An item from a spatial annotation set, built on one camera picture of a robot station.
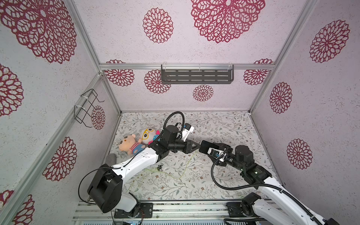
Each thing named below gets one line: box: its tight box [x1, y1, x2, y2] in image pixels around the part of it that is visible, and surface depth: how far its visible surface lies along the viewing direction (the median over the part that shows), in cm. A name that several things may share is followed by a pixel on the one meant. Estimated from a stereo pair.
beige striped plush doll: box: [118, 134, 146, 156], surface depth 94 cm
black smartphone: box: [198, 139, 220, 155], surface depth 76 cm
